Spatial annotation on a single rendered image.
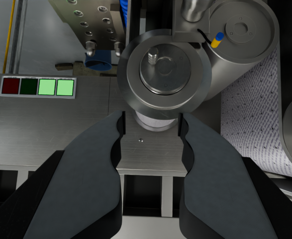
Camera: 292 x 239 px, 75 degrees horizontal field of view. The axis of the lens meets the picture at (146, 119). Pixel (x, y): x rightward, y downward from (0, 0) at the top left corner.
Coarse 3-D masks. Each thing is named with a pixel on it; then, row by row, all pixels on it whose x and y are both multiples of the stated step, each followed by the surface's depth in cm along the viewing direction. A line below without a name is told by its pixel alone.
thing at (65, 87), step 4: (60, 80) 63; (64, 80) 63; (68, 80) 63; (60, 84) 63; (64, 84) 63; (68, 84) 63; (72, 84) 63; (60, 88) 63; (64, 88) 63; (68, 88) 63; (72, 88) 63; (60, 92) 62; (64, 92) 62; (68, 92) 62
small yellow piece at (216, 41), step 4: (200, 32) 26; (220, 32) 23; (204, 36) 26; (216, 36) 23; (220, 36) 23; (208, 40) 25; (216, 40) 23; (220, 40) 23; (212, 44) 24; (216, 44) 24
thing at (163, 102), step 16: (144, 48) 29; (192, 48) 29; (128, 64) 29; (192, 64) 29; (128, 80) 29; (192, 80) 29; (144, 96) 28; (160, 96) 28; (176, 96) 28; (192, 96) 28
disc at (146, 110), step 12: (144, 36) 31; (132, 48) 30; (120, 60) 30; (204, 60) 30; (120, 72) 30; (204, 72) 30; (120, 84) 30; (204, 84) 29; (132, 96) 29; (204, 96) 29; (144, 108) 29; (156, 108) 29; (180, 108) 29; (192, 108) 29
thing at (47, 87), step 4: (40, 80) 63; (44, 80) 63; (48, 80) 63; (52, 80) 63; (40, 84) 63; (44, 84) 63; (48, 84) 63; (52, 84) 63; (40, 88) 63; (44, 88) 63; (48, 88) 63; (52, 88) 63; (40, 92) 63; (44, 92) 63; (48, 92) 63; (52, 92) 62
